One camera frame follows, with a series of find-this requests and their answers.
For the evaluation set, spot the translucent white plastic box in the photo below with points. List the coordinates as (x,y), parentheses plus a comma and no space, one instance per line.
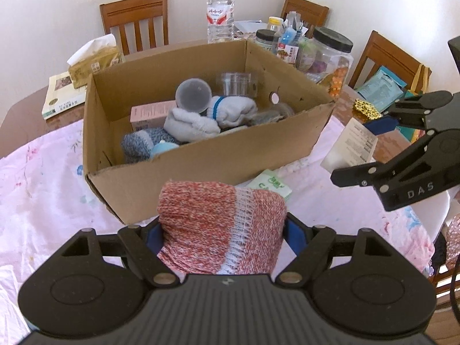
(233,130)

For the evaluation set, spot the small jar dark lid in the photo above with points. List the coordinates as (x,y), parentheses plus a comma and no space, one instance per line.
(265,38)

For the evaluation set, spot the wooden chair far right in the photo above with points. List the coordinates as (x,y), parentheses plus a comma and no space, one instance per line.
(383,52)

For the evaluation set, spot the white green book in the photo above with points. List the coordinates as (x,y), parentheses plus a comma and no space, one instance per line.
(62,95)

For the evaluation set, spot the gold tissue box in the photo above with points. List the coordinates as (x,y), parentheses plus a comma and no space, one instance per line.
(96,55)

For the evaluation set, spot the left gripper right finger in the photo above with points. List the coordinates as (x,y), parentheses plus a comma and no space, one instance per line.
(311,246)

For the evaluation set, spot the wooden chair back right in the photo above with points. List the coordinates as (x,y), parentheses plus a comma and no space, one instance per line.
(313,15)

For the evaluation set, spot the wooden chair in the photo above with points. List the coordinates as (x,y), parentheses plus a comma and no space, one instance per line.
(383,52)
(313,15)
(119,14)

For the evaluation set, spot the gold ornament coaster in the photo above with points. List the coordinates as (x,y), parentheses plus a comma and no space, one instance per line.
(365,110)

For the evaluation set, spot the yellow lid bottle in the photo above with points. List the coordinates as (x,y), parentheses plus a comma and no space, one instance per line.
(275,23)

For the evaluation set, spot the small clear jar dark contents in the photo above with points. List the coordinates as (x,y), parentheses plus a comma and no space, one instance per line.
(193,95)

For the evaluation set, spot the small pink carton box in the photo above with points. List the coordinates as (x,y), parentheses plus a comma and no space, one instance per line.
(152,115)

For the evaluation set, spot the pink floral tablecloth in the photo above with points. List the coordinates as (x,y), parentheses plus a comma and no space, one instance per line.
(45,200)

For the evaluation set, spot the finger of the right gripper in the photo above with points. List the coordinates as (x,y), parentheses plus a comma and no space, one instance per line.
(382,125)
(416,163)

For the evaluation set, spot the cardboard box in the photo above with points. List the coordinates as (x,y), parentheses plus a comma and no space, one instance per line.
(230,139)

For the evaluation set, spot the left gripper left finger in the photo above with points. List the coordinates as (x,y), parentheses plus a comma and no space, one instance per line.
(142,245)

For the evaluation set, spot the teal yellow gift bag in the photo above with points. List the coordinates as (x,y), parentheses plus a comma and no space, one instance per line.
(418,87)

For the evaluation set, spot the pink knit sock roll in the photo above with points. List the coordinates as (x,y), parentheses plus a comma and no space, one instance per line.
(219,229)

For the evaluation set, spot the plastic water bottle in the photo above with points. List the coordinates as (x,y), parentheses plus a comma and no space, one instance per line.
(220,21)

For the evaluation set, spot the green C&S tissue pack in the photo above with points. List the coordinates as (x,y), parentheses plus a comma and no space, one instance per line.
(268,180)

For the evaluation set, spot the white sock blue band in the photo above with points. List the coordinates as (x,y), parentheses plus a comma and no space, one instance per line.
(189,127)
(231,111)

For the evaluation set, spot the wooden chair back centre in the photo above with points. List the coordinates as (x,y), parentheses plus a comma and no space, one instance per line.
(119,14)

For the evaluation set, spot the blue plush doll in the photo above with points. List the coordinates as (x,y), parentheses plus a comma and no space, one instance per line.
(161,148)

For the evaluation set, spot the large jar black lid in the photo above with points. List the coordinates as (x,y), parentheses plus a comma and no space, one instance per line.
(330,56)

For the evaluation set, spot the blue speckled knit sock roll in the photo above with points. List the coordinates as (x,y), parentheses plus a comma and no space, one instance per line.
(136,146)

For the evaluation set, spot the teal foil pouch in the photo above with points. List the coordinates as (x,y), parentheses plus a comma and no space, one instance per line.
(382,89)

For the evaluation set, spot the clear container red label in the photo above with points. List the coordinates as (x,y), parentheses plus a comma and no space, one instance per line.
(243,84)

